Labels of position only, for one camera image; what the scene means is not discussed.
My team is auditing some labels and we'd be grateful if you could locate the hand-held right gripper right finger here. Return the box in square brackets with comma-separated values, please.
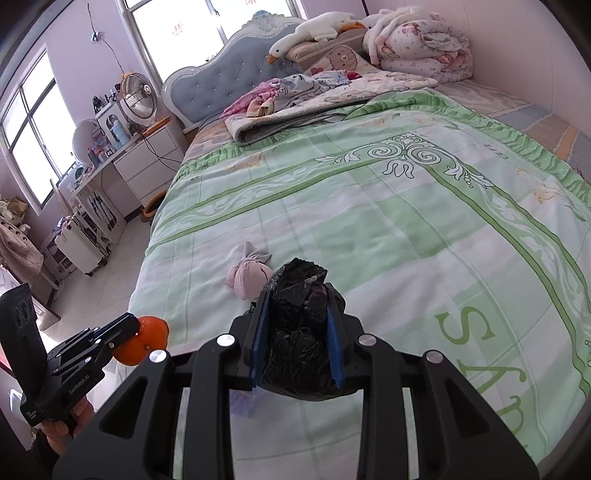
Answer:
[323, 295, 541, 480]

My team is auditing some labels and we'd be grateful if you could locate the bear print pillow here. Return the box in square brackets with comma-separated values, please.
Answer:
[285, 39, 375, 77]

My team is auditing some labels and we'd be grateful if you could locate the white desk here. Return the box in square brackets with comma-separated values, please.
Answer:
[69, 152, 127, 245]

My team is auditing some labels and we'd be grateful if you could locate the blue tufted headboard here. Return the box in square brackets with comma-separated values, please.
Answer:
[164, 9, 308, 130]

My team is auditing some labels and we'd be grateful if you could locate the large window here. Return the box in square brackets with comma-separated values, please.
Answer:
[115, 0, 305, 79]

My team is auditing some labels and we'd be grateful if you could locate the pink knotted cloth bundle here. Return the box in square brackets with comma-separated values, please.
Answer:
[225, 240, 274, 302]

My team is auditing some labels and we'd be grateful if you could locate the person's left hand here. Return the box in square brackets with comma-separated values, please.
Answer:
[41, 398, 93, 457]

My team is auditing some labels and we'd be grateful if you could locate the pink garment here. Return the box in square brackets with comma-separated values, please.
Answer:
[222, 78, 282, 118]

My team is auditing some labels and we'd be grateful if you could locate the grey printed garment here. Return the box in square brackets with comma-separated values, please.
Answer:
[272, 70, 352, 100]

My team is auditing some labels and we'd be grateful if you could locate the folded floral quilt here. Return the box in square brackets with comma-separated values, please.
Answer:
[362, 7, 475, 84]

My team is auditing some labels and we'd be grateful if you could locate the green patterned bed cover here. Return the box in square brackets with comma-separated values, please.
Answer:
[127, 88, 591, 480]

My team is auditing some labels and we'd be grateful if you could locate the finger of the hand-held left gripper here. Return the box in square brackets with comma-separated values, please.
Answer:
[90, 313, 140, 352]
[69, 344, 116, 374]

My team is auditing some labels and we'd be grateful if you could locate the black plastic bag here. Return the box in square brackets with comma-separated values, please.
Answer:
[259, 257, 363, 398]

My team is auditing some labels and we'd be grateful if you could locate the round electric fan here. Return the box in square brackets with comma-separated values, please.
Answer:
[119, 71, 160, 134]

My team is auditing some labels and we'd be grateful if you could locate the white goose plush toy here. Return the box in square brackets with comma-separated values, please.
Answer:
[268, 11, 368, 64]

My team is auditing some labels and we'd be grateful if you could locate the round table mirror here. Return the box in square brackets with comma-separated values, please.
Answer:
[71, 119, 100, 164]

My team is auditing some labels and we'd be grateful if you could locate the white nightstand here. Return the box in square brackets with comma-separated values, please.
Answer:
[113, 124, 188, 208]

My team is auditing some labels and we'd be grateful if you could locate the brown round basket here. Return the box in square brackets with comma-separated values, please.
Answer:
[141, 191, 164, 222]

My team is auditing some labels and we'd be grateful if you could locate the orange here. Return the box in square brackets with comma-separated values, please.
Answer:
[112, 315, 170, 367]

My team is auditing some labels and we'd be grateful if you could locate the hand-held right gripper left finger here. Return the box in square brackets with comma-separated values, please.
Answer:
[52, 290, 273, 480]

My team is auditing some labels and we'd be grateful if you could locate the white suitcase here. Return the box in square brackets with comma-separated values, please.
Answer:
[58, 217, 112, 278]

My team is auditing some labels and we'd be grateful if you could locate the cream printed folded blanket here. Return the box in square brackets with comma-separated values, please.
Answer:
[225, 69, 439, 147]

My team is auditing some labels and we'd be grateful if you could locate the beige hanging coat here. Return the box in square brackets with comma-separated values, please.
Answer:
[0, 222, 42, 278]

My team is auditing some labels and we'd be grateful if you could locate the side window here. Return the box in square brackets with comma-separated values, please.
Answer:
[0, 41, 77, 208]

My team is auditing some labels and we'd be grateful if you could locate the striped bed sheet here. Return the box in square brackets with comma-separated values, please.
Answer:
[438, 78, 591, 185]

